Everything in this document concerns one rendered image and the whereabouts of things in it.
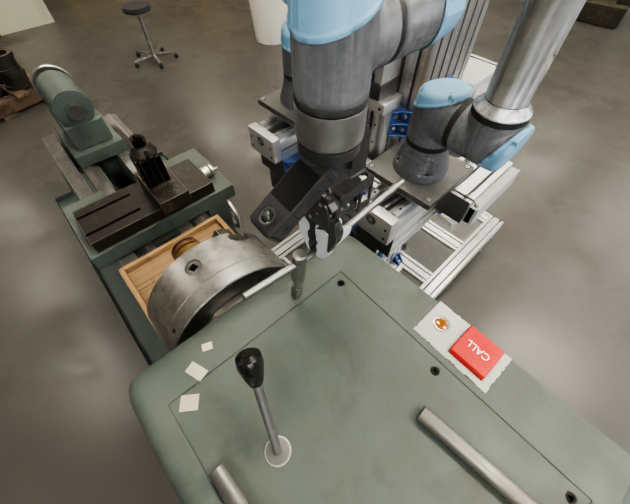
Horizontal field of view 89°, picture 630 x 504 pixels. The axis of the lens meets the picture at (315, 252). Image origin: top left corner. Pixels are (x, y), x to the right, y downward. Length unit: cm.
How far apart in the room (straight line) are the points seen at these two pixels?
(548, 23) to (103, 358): 218
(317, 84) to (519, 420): 51
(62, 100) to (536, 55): 148
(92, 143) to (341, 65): 148
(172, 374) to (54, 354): 180
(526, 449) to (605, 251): 244
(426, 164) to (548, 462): 65
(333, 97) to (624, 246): 285
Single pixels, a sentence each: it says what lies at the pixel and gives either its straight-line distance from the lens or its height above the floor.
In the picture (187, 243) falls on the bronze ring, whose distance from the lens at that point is 88.
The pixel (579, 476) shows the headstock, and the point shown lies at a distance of 61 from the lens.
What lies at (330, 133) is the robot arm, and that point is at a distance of 33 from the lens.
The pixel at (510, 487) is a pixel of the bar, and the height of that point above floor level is 128.
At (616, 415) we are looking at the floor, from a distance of 232.
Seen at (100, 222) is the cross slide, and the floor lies 97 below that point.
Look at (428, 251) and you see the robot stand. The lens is 204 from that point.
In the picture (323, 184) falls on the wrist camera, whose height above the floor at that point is 151.
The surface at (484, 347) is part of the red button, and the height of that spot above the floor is 127.
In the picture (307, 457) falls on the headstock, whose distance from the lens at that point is 51.
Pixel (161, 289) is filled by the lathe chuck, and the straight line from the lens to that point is 71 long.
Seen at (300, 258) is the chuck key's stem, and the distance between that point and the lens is 48.
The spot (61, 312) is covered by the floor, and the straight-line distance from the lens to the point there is 246.
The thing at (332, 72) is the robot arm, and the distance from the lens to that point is 31.
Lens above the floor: 176
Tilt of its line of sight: 54 degrees down
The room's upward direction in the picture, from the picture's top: straight up
